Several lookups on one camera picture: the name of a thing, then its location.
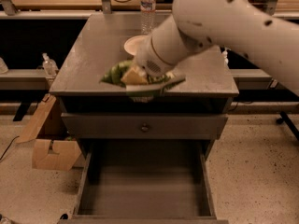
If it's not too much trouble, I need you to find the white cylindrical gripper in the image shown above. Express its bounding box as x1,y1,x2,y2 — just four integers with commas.
121,15,207,85

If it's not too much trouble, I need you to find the green jalapeno chip bag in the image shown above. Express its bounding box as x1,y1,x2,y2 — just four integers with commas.
101,60,186,103

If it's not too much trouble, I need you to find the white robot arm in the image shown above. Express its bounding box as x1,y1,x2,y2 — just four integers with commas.
121,0,299,95

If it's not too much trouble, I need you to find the round metal drawer knob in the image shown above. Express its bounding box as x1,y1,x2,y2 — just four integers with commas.
140,124,150,133

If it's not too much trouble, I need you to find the closed grey top drawer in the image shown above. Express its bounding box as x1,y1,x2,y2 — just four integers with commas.
62,113,227,140

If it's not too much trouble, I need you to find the grey wooden drawer cabinet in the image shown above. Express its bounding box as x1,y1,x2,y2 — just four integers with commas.
49,12,240,224

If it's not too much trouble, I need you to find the open grey middle drawer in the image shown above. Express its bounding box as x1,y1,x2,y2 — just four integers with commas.
57,140,229,224

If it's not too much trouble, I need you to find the white paper bowl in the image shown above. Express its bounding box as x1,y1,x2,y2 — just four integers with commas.
123,35,146,56

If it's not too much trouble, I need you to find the clear plastic water bottle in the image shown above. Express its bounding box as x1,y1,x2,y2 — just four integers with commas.
140,0,156,35

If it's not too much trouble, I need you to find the small clear bottle on ledge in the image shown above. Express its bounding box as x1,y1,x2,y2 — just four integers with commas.
42,53,59,77

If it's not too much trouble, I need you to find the white pump dispenser bottle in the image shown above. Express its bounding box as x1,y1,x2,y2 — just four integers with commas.
221,48,229,65

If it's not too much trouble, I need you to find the open cardboard box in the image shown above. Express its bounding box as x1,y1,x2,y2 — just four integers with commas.
16,94,85,171

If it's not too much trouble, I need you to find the black stand leg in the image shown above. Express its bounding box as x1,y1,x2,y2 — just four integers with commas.
276,111,299,141

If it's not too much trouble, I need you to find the grey metal ledge rail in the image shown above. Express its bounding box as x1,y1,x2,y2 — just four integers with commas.
0,69,49,91

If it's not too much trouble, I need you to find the black cable on floor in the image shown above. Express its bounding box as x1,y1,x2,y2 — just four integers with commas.
0,135,21,162

